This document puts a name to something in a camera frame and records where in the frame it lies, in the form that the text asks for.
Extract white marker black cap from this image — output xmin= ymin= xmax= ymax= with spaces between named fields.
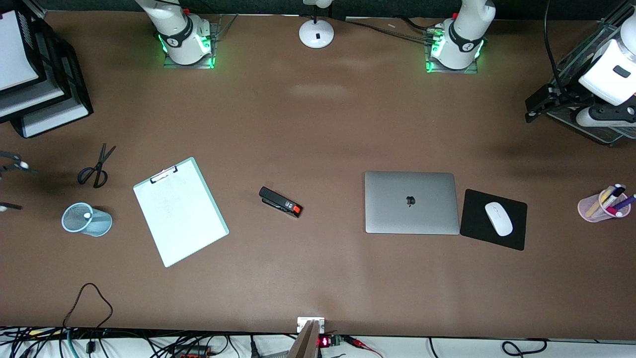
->
xmin=603 ymin=183 xmax=627 ymax=208

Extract black looped cable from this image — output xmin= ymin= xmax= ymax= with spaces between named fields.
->
xmin=62 ymin=282 xmax=114 ymax=330

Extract white round lamp stand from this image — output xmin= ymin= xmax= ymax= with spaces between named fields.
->
xmin=299 ymin=0 xmax=334 ymax=49

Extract black stacked document tray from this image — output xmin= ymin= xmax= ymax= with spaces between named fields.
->
xmin=0 ymin=0 xmax=94 ymax=139

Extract silver laptop computer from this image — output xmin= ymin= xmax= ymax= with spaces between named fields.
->
xmin=364 ymin=171 xmax=461 ymax=235

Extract white paper sheet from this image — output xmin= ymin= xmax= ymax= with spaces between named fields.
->
xmin=134 ymin=167 xmax=225 ymax=267

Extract mint green clipboard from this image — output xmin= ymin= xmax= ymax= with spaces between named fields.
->
xmin=133 ymin=157 xmax=230 ymax=268

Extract black stapler red tip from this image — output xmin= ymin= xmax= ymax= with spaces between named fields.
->
xmin=259 ymin=186 xmax=303 ymax=218

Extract grey upright post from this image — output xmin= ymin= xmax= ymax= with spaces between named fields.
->
xmin=287 ymin=320 xmax=321 ymax=358

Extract black mouse pad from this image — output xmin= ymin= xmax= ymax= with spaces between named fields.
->
xmin=460 ymin=189 xmax=528 ymax=251

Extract black scissors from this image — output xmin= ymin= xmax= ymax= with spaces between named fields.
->
xmin=78 ymin=144 xmax=117 ymax=188

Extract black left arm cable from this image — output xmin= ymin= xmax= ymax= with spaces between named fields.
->
xmin=543 ymin=0 xmax=572 ymax=100

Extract yellow highlighter pen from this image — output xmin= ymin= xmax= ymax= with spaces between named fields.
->
xmin=585 ymin=186 xmax=615 ymax=218

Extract grey metal mesh tray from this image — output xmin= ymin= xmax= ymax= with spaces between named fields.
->
xmin=547 ymin=15 xmax=636 ymax=146

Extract small white box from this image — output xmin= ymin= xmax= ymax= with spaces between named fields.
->
xmin=297 ymin=317 xmax=325 ymax=334

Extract pink mesh pen cup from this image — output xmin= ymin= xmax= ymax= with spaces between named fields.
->
xmin=578 ymin=186 xmax=632 ymax=223

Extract white paper stack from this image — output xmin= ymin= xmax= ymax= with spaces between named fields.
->
xmin=0 ymin=10 xmax=41 ymax=92

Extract white computer mouse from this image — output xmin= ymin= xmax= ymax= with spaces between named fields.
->
xmin=484 ymin=201 xmax=513 ymax=237

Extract blue mesh pen cup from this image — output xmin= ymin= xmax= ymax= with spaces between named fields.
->
xmin=62 ymin=202 xmax=113 ymax=237

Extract tangled cable bundle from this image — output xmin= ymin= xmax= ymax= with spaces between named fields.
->
xmin=0 ymin=326 xmax=299 ymax=358

